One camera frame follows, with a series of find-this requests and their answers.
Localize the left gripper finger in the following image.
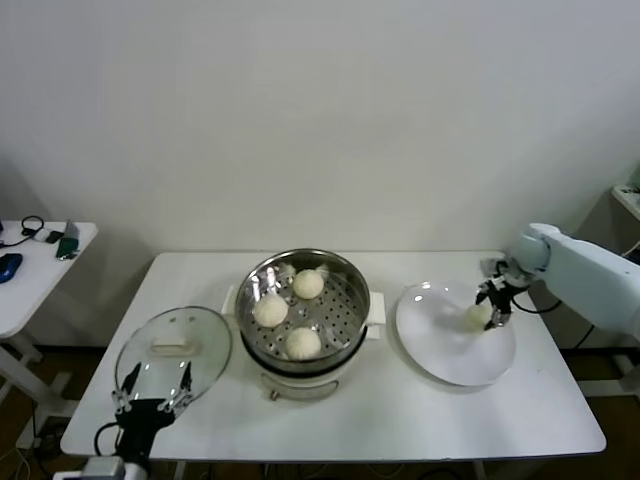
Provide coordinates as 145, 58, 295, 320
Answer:
111, 363, 143, 410
160, 361, 194, 415

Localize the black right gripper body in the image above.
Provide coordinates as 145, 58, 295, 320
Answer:
485, 278, 517, 315

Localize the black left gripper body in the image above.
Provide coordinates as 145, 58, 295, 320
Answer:
114, 398, 177, 467

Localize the white steamed baozi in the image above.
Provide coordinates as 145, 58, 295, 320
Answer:
464, 305, 494, 333
284, 327, 322, 361
253, 294, 290, 329
292, 269, 325, 301

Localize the glass lid with white handle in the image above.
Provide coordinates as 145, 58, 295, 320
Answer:
114, 306, 234, 409

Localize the perforated steel steamer basket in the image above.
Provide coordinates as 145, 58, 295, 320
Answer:
219, 248, 385, 375

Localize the white round plate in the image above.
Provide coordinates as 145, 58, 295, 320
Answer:
395, 281, 517, 387

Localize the white electric cooker base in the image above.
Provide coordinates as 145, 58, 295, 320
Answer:
238, 327, 381, 403

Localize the white side table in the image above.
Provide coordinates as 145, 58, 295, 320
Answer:
0, 222, 97, 401

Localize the green tool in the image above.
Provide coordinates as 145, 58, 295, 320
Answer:
53, 238, 79, 262

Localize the white shelf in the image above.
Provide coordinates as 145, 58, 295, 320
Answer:
609, 183, 640, 224

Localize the blue computer mouse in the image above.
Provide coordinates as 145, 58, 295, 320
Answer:
0, 253, 24, 285

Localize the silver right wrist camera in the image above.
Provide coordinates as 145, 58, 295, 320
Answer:
479, 256, 512, 282

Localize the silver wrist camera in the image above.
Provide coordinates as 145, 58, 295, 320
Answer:
479, 256, 512, 282
52, 455, 126, 480

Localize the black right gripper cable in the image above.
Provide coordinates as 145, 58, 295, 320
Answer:
510, 288, 562, 315

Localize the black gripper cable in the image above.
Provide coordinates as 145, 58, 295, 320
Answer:
94, 421, 122, 457
510, 288, 562, 315

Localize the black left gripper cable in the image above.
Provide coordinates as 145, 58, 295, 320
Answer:
94, 421, 122, 457

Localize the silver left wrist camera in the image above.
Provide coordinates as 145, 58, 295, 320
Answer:
52, 455, 126, 480

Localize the black power adapter with cable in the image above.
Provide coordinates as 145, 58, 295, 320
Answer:
573, 323, 598, 350

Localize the white table frame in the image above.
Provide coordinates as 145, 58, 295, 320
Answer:
612, 349, 640, 389

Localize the black headphone cable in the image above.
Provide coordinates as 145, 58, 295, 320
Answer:
0, 216, 43, 250

